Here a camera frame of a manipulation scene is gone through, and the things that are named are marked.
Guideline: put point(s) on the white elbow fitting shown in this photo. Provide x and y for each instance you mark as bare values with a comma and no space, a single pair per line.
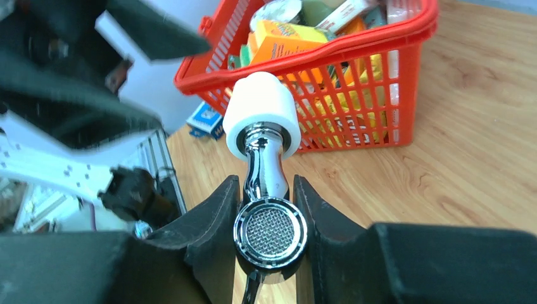
261,97

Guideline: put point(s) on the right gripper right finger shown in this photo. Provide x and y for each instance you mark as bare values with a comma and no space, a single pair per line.
409,263

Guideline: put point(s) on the red plastic shopping basket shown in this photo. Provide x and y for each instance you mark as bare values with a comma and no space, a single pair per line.
358,91

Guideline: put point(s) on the blue razor box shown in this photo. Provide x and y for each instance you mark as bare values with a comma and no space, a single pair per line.
206,122

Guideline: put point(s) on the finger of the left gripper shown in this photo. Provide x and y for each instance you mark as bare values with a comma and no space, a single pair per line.
158,36

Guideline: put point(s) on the orange striped sponge box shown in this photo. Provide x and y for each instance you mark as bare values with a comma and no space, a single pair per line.
272,40

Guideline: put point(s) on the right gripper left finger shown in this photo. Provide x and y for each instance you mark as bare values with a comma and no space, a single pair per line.
190,260

